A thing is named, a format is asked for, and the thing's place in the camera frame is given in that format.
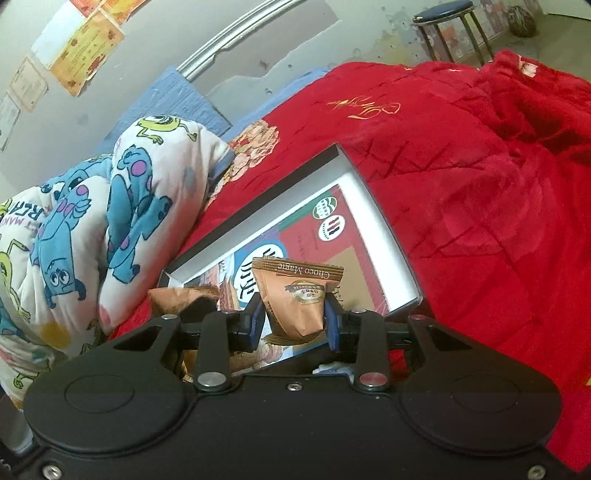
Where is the red blanket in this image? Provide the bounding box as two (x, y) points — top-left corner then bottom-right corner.
(113, 48), (591, 472)

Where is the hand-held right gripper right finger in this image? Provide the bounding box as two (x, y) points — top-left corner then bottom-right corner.
(323, 295), (467, 393)

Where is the small orange wall certificate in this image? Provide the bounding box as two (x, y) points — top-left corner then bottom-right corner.
(69, 0), (109, 19)
(99, 0), (148, 26)

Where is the large orange wall certificate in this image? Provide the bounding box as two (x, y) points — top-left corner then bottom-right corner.
(50, 11), (125, 97)

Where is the blue headboard cushion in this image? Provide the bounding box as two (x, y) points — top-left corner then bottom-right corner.
(95, 65), (234, 162)

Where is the brown snack packet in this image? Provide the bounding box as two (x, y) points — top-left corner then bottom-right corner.
(252, 256), (345, 344)
(148, 285), (220, 324)

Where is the printed book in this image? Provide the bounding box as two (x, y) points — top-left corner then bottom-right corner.
(185, 182), (389, 370)

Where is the beige wall certificate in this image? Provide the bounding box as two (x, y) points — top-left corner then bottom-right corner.
(9, 58), (49, 112)

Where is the patterned ball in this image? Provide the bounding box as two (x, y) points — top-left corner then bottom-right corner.
(507, 6), (536, 38)

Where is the blue round stool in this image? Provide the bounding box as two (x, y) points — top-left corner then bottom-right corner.
(411, 0), (495, 68)

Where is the white wall paper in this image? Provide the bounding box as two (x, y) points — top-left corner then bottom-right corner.
(32, 9), (93, 70)

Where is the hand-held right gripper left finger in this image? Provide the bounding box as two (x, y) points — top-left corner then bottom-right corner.
(113, 293), (266, 393)

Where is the white wall certificate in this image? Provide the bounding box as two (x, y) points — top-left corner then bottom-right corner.
(0, 92), (21, 151)

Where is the shallow black box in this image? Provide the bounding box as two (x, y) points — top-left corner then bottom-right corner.
(157, 143), (423, 370)

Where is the cartoon printed quilt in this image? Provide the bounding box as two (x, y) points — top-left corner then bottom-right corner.
(0, 114), (234, 409)

